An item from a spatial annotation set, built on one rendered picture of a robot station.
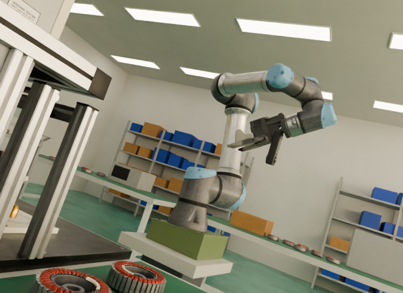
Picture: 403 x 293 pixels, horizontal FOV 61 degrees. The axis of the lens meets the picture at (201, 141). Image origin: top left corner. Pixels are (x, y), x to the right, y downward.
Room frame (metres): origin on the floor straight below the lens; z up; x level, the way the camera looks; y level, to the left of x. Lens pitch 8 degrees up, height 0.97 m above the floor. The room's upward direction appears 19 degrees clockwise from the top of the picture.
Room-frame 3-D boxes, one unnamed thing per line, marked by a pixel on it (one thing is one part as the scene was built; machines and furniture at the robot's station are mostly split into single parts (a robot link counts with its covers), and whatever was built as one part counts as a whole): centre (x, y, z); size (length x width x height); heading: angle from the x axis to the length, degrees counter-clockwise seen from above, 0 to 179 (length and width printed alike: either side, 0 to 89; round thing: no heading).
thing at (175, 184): (7.60, 0.13, 0.92); 0.40 x 0.36 x 0.27; 153
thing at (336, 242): (6.20, -2.93, 0.87); 0.40 x 0.36 x 0.17; 156
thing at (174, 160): (7.69, 0.35, 1.41); 0.42 x 0.28 x 0.26; 157
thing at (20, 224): (0.81, 0.35, 0.78); 0.15 x 0.15 x 0.01; 65
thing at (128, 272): (0.70, 0.03, 0.77); 0.11 x 0.11 x 0.04
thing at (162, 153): (7.85, 0.70, 1.43); 0.42 x 0.36 x 0.29; 153
